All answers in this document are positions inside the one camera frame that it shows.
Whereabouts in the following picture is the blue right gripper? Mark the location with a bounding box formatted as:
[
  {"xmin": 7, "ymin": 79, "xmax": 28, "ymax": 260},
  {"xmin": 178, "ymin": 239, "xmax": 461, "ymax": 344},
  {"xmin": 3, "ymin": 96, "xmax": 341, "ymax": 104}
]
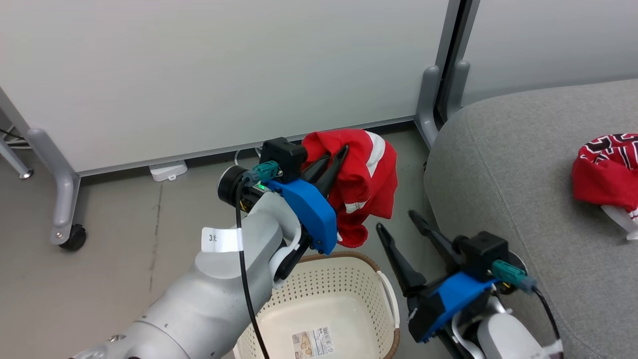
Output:
[{"xmin": 376, "ymin": 210, "xmax": 499, "ymax": 345}]

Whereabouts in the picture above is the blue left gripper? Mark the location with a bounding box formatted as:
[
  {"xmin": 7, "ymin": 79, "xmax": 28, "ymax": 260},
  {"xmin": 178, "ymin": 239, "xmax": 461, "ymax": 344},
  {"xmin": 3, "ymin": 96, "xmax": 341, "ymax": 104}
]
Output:
[{"xmin": 264, "ymin": 144, "xmax": 350, "ymax": 283}]

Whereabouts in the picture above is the red garment with white stripe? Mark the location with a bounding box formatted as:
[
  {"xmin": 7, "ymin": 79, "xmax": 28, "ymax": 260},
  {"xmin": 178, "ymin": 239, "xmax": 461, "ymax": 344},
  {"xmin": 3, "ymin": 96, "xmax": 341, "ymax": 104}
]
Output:
[{"xmin": 302, "ymin": 128, "xmax": 399, "ymax": 249}]

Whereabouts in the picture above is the red jersey black white print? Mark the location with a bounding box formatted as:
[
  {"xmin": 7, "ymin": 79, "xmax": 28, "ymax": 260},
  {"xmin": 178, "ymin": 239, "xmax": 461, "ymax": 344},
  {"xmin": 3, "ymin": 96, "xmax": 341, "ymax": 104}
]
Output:
[{"xmin": 571, "ymin": 133, "xmax": 638, "ymax": 240}]

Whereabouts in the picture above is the grey fabric sofa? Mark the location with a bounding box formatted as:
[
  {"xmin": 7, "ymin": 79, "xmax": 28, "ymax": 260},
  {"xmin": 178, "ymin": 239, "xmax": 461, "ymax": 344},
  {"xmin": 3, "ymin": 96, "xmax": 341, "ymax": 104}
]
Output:
[{"xmin": 424, "ymin": 79, "xmax": 638, "ymax": 359}]

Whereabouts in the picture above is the grey partition panel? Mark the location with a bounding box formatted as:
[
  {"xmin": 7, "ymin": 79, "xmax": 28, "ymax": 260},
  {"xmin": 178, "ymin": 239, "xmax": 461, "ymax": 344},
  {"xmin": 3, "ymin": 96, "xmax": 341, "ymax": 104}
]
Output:
[{"xmin": 451, "ymin": 0, "xmax": 638, "ymax": 108}]

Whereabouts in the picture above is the beige plastic laundry basket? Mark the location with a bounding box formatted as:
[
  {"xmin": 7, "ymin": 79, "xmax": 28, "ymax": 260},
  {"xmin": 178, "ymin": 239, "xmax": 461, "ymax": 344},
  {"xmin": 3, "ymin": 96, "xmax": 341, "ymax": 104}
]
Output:
[{"xmin": 233, "ymin": 251, "xmax": 401, "ymax": 359}]

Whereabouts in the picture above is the white tape label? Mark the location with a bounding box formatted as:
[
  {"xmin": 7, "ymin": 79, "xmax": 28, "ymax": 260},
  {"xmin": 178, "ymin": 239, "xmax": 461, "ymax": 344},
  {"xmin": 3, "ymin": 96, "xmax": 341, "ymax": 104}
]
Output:
[{"xmin": 201, "ymin": 227, "xmax": 244, "ymax": 253}]

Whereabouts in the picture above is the paper sticker in basket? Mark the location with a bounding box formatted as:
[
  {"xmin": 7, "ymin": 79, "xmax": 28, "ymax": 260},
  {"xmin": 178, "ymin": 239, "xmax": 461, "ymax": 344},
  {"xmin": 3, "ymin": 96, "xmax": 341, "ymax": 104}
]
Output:
[{"xmin": 292, "ymin": 327, "xmax": 334, "ymax": 359}]

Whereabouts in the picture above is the large white partition panel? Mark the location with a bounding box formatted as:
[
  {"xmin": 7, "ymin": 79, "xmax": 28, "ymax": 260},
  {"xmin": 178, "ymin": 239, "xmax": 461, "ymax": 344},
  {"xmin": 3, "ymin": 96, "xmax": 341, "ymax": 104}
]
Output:
[{"xmin": 0, "ymin": 0, "xmax": 462, "ymax": 177}]

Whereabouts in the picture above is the white power strip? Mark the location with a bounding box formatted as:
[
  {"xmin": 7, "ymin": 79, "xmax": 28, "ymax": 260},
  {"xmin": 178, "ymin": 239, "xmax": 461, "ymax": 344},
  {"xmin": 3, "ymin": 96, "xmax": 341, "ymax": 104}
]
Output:
[{"xmin": 149, "ymin": 160, "xmax": 188, "ymax": 182}]

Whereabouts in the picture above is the black caster wheel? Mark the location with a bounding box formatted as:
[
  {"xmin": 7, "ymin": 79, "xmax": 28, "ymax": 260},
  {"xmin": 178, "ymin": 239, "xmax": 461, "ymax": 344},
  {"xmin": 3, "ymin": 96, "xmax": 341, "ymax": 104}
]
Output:
[{"xmin": 59, "ymin": 224, "xmax": 87, "ymax": 251}]

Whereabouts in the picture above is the grey partition foot with caster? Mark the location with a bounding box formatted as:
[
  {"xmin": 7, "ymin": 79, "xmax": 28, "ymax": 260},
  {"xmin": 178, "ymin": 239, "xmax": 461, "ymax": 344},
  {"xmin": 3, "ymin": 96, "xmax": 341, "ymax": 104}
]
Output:
[{"xmin": 27, "ymin": 128, "xmax": 81, "ymax": 246}]

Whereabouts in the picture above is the grey metal table leg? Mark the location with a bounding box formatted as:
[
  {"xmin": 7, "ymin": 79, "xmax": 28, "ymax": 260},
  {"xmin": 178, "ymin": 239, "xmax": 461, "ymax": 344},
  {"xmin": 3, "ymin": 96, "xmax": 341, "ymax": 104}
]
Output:
[{"xmin": 0, "ymin": 137, "xmax": 34, "ymax": 180}]

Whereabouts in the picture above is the teal left camera connector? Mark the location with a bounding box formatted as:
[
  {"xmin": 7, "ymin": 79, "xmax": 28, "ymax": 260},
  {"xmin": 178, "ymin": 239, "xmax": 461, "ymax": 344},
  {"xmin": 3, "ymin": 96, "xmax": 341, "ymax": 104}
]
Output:
[{"xmin": 243, "ymin": 161, "xmax": 280, "ymax": 186}]

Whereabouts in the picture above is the teal camera connector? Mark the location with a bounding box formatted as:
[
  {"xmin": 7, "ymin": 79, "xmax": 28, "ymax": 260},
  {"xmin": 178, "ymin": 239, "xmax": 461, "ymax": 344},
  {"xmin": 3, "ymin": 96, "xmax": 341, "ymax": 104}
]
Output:
[
  {"xmin": 243, "ymin": 161, "xmax": 280, "ymax": 186},
  {"xmin": 491, "ymin": 259, "xmax": 538, "ymax": 295}
]

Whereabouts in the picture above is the white looped cable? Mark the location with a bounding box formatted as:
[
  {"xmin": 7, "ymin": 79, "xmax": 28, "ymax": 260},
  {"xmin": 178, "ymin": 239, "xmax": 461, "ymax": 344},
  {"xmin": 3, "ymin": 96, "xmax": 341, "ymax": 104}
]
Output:
[{"xmin": 234, "ymin": 148, "xmax": 264, "ymax": 167}]

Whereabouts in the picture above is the teal right camera connector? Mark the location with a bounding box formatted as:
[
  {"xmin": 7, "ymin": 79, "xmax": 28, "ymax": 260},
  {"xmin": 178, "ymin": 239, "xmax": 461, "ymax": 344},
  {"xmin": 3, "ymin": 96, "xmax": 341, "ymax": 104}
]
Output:
[{"xmin": 491, "ymin": 259, "xmax": 538, "ymax": 295}]

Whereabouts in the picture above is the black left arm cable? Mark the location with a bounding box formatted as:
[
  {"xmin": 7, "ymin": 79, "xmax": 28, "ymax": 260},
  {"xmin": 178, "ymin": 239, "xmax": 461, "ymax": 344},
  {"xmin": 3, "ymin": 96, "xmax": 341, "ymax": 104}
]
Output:
[{"xmin": 235, "ymin": 180, "xmax": 271, "ymax": 359}]

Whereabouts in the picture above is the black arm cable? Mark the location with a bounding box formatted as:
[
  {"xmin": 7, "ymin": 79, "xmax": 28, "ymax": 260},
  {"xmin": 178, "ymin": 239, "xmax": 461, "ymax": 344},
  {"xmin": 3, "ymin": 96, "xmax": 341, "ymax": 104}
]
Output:
[
  {"xmin": 531, "ymin": 288, "xmax": 562, "ymax": 345},
  {"xmin": 235, "ymin": 180, "xmax": 271, "ymax": 359}
]

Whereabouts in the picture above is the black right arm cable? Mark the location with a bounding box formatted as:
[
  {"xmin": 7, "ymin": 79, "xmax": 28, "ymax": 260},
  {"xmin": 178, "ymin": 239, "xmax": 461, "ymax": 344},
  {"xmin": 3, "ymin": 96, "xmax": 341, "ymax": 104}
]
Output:
[{"xmin": 531, "ymin": 288, "xmax": 562, "ymax": 345}]

